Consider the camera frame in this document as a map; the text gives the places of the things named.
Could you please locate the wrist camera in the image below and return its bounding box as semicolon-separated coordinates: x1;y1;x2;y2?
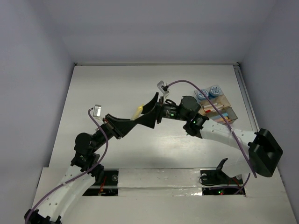
157;81;170;100
89;105;103;121

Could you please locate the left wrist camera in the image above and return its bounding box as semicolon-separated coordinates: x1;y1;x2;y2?
89;105;103;121

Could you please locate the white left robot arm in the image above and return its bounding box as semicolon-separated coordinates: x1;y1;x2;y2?
24;114;138;224

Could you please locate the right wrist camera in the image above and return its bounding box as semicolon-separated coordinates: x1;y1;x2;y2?
157;81;170;100

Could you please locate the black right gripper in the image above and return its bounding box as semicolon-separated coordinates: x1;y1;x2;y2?
134;91;189;128

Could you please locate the yellow highlighter pen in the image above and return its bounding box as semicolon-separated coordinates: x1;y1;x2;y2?
130;104;144;120

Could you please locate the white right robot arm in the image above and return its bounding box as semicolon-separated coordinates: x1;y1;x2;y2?
131;94;283;183

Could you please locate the compartmented organizer tray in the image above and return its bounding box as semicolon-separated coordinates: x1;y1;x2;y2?
194;90;238;125

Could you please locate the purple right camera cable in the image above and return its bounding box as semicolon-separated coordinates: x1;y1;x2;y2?
164;80;257;196

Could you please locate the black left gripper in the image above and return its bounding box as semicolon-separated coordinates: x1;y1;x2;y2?
91;113;137;151

